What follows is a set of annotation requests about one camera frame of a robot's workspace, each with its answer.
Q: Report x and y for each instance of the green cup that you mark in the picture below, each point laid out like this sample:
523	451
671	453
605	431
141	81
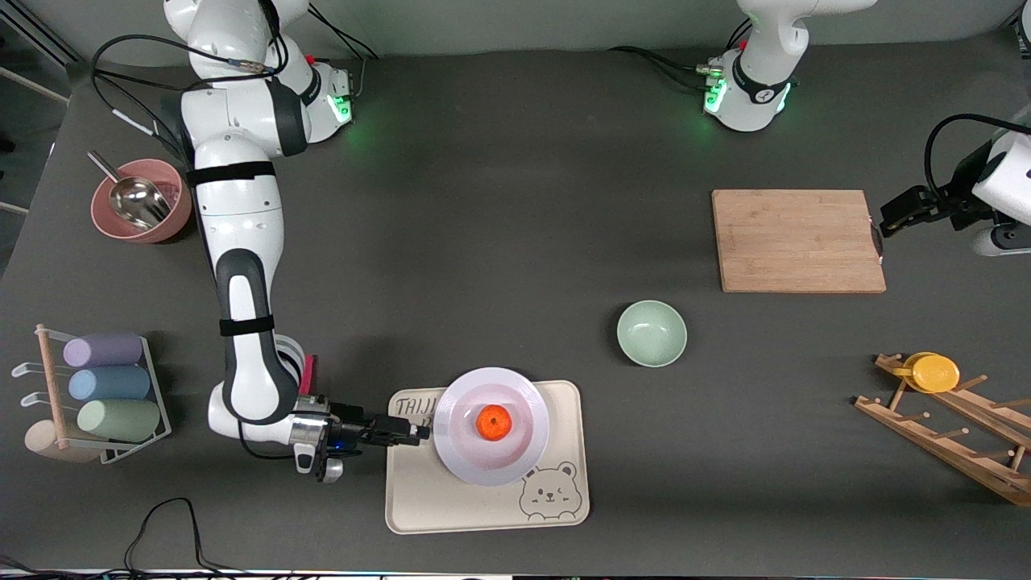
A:
119	420

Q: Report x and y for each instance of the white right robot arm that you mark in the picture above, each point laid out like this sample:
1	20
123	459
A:
242	225

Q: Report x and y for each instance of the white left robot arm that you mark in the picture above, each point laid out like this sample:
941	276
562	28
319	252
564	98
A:
765	48

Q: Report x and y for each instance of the pink folded cloth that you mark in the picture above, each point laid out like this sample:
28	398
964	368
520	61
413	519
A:
308	374

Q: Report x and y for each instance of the blue cup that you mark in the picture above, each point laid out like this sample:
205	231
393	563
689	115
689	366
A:
109	383

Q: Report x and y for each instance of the orange fruit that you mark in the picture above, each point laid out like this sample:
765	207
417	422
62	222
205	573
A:
494	422

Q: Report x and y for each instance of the white round plate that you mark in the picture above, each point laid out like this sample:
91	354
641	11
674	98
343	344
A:
459	451

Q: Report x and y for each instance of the wooden cutting board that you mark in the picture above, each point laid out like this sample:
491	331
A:
797	242

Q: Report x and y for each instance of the purple cup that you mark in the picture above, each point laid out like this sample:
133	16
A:
103	350

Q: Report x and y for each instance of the wooden peg drying rack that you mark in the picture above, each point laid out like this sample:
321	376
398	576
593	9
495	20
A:
958	453

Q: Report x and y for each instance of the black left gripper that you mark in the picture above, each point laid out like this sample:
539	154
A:
944	201

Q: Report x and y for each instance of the yellow cup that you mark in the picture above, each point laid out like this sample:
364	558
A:
934	374

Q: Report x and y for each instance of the pink bowl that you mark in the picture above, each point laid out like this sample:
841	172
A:
173	221

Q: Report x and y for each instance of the beige bear print tray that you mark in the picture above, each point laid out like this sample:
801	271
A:
451	507

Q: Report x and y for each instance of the metal scoop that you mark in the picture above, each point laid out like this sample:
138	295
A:
137	201

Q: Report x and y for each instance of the light green bowl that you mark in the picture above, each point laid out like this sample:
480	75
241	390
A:
652	333

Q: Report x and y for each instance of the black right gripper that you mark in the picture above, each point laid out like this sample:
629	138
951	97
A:
348	427

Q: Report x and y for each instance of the beige cup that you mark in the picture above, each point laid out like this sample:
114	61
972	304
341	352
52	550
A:
40	441

